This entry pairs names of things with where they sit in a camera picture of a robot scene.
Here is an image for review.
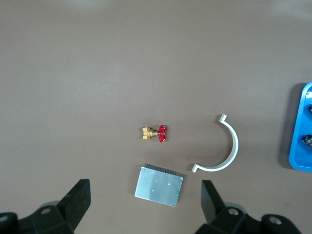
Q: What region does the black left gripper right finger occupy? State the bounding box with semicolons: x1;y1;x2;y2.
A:
197;179;300;234

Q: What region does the dark electrolytic capacitor block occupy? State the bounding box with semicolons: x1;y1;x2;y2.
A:
302;134;312;151

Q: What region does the blue plastic tray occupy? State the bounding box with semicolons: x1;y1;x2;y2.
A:
289;81;312;173

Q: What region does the white curved pipe clamp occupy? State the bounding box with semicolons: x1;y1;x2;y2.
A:
192;114;239;173

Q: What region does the brass valve red handle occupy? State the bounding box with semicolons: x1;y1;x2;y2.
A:
141;124;169;143

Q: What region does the metal power supply box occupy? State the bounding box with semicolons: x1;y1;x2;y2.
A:
134;163;184;208

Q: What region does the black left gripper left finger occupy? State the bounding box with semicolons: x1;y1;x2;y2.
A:
0;179;92;234

